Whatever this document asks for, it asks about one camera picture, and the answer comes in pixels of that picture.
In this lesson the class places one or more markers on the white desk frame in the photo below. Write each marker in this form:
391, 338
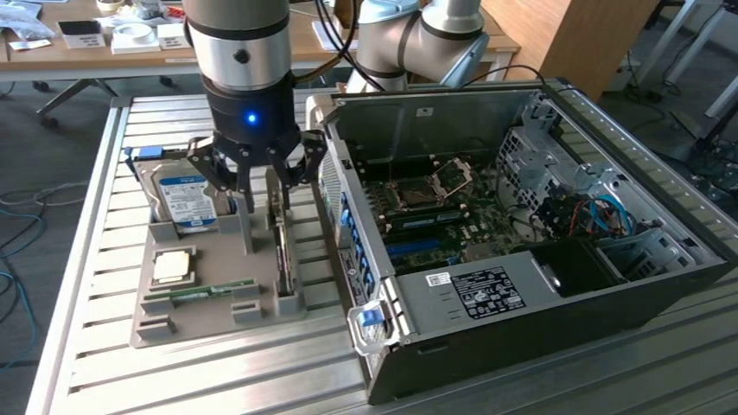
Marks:
724, 97

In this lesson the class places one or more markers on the perforated metal drive cage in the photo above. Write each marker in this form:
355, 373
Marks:
530, 164

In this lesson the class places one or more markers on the bag of dark parts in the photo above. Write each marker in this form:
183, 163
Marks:
150, 9

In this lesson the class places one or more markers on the grey parts rack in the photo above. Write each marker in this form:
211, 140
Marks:
219, 259

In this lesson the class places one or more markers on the silver CPU chip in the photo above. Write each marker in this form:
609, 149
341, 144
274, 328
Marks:
172, 266

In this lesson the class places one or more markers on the green graphics card black fan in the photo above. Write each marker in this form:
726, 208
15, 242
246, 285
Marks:
283, 259

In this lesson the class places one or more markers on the black open PC case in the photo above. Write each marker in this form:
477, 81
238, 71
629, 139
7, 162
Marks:
519, 346

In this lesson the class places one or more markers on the flat white box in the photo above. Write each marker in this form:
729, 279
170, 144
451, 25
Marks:
135, 45

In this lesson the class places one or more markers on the white box with black top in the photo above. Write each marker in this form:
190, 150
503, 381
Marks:
80, 30

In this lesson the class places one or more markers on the hard disk in blue caddy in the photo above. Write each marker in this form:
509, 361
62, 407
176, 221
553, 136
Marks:
172, 203

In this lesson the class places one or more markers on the white tape roll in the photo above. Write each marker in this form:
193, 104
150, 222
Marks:
132, 30

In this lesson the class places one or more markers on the clear plastic bag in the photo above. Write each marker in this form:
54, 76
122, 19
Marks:
23, 19

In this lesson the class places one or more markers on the orange small parts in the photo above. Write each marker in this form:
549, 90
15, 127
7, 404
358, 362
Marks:
175, 13

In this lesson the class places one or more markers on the green RAM stick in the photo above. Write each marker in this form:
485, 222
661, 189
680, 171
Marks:
426, 220
225, 287

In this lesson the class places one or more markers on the small white box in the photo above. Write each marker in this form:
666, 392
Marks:
172, 36

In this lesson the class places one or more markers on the wooden office desk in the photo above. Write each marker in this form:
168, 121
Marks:
311, 60
58, 58

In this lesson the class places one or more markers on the metal disk bay bracket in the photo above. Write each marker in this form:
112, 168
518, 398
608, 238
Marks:
652, 255

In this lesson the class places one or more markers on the metal socket cover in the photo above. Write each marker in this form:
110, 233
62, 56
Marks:
453, 176

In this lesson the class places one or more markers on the grey power supply unit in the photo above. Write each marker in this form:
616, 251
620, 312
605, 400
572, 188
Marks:
433, 302

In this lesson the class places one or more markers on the white paper card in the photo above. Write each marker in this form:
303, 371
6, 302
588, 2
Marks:
28, 44

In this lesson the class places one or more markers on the blue card retention clip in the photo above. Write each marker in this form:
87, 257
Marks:
362, 261
355, 240
349, 222
370, 283

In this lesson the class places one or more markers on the blue expansion slot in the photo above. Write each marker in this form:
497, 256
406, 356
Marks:
418, 248

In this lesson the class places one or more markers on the white paper stack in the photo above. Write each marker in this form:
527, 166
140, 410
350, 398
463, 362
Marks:
329, 41

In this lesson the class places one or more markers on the brown cardboard box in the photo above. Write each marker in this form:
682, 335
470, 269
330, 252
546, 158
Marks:
351, 13

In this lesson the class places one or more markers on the CPU socket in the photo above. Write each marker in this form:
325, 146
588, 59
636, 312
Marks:
417, 194

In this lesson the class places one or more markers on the green motherboard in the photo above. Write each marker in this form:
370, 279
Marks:
490, 225

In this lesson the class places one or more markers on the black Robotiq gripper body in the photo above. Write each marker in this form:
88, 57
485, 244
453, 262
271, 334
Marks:
254, 116

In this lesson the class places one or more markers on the blue case release latch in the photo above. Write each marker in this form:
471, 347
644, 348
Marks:
371, 315

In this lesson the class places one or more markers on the beige tape roll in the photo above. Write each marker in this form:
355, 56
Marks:
110, 5

